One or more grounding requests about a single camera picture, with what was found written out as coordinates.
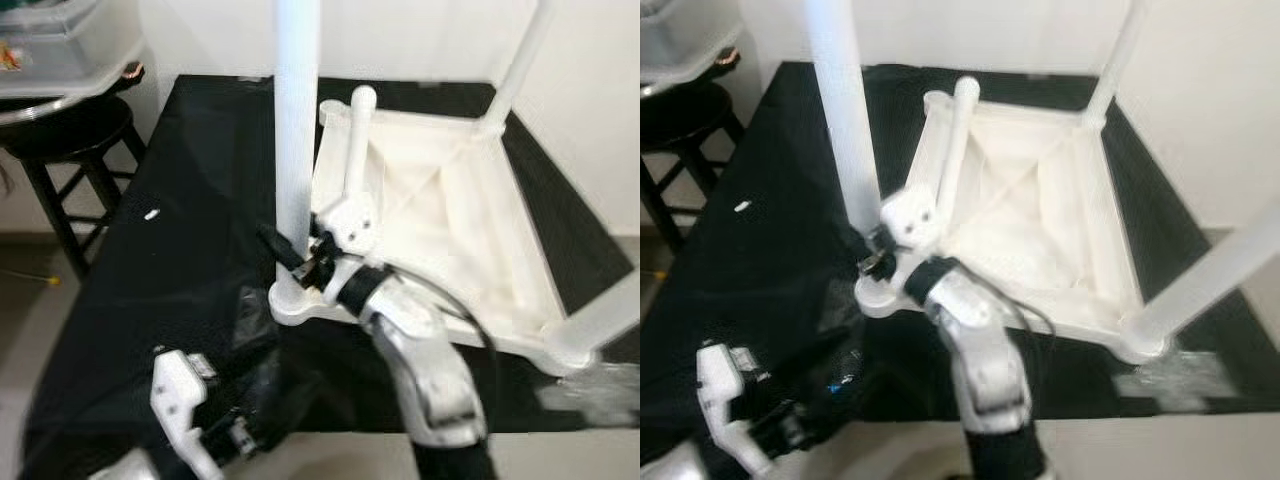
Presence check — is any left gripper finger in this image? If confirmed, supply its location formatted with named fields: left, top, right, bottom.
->
left=250, top=350, right=299, bottom=429
left=808, top=340, right=869, bottom=421

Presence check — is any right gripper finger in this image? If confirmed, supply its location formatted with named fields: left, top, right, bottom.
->
left=850, top=222, right=891, bottom=263
left=258, top=225, right=311, bottom=281

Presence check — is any black tablecloth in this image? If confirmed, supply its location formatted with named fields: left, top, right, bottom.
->
left=20, top=75, right=641, bottom=471
left=640, top=62, right=1280, bottom=466

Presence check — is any black wooden stool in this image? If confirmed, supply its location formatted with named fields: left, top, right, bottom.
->
left=0, top=95, right=149, bottom=283
left=640, top=80, right=746, bottom=251

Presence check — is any clear plastic storage box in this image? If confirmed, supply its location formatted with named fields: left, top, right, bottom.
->
left=0, top=0, right=146, bottom=101
left=640, top=0, right=746, bottom=96

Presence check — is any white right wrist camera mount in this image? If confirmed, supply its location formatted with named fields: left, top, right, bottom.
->
left=880, top=185, right=943, bottom=251
left=312, top=195, right=379, bottom=259

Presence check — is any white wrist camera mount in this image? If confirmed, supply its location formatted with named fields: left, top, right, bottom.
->
left=697, top=343, right=776, bottom=479
left=312, top=195, right=379, bottom=259
left=880, top=185, right=943, bottom=251
left=150, top=348, right=226, bottom=479

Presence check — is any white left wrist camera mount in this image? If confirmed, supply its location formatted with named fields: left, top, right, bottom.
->
left=697, top=343, right=776, bottom=479
left=150, top=348, right=226, bottom=479

